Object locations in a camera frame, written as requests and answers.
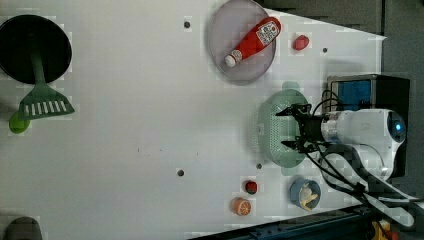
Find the black round pan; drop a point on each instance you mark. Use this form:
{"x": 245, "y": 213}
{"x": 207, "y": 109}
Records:
{"x": 21, "y": 36}

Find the black toaster oven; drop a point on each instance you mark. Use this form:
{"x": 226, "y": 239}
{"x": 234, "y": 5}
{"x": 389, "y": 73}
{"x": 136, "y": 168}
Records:
{"x": 366, "y": 93}

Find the blue bowl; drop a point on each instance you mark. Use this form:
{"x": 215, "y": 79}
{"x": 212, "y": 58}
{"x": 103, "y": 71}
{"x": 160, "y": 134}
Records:
{"x": 295, "y": 188}

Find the mint green strainer basket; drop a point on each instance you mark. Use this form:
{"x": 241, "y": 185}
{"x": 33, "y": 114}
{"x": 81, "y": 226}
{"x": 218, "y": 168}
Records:
{"x": 272, "y": 130}

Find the small red toy fruit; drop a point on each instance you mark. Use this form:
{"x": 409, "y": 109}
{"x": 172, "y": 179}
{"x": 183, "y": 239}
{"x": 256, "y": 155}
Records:
{"x": 251, "y": 187}

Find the red ketchup bottle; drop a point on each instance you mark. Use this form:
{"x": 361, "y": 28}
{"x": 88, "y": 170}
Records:
{"x": 256, "y": 40}

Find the grey object at corner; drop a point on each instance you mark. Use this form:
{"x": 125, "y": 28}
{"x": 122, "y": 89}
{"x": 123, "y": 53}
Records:
{"x": 23, "y": 228}

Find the green slotted spatula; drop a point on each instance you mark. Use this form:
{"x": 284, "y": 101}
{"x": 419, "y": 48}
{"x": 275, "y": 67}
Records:
{"x": 42, "y": 101}

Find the red toy strawberry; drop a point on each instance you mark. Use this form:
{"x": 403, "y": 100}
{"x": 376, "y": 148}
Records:
{"x": 301, "y": 42}

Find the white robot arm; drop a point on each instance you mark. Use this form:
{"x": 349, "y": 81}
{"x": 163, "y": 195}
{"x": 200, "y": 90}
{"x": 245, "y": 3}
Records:
{"x": 356, "y": 153}

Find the grey round plate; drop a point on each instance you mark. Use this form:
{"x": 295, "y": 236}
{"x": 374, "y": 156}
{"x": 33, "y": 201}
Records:
{"x": 231, "y": 22}

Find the peeled toy banana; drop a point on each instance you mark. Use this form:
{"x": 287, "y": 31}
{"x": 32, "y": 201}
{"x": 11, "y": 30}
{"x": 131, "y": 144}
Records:
{"x": 307, "y": 196}

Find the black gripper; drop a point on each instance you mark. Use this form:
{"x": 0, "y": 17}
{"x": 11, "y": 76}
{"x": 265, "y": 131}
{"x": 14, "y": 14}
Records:
{"x": 309, "y": 128}

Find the orange toy half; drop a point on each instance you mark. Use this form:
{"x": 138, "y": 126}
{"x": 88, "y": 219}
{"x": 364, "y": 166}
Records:
{"x": 242, "y": 207}

